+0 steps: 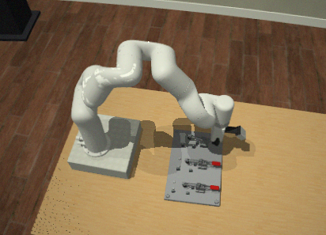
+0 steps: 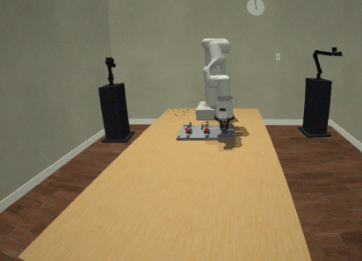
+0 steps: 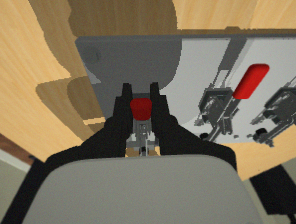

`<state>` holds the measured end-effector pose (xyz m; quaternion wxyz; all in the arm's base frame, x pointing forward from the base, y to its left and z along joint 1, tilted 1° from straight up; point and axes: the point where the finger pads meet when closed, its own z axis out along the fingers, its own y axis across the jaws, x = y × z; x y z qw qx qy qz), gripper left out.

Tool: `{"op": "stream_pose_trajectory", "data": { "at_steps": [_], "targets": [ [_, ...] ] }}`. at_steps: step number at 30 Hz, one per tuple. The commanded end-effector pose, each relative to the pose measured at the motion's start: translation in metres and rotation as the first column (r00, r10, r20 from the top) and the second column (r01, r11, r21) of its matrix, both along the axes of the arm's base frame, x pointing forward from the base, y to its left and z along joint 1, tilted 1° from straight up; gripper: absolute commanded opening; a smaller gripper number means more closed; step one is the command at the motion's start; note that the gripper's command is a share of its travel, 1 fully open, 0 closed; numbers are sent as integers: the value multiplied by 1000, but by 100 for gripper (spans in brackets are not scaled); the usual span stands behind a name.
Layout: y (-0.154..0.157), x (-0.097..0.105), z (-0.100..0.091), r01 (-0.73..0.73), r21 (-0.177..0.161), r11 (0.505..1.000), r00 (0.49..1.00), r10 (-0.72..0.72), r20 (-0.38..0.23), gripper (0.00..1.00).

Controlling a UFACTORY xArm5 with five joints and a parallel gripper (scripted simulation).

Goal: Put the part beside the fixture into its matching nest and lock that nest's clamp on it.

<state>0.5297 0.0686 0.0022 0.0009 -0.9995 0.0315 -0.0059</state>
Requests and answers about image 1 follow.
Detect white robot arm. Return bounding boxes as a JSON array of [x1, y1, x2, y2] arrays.
[[71, 40, 246, 157]]

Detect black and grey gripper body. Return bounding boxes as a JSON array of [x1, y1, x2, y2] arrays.
[[210, 126, 226, 142]]

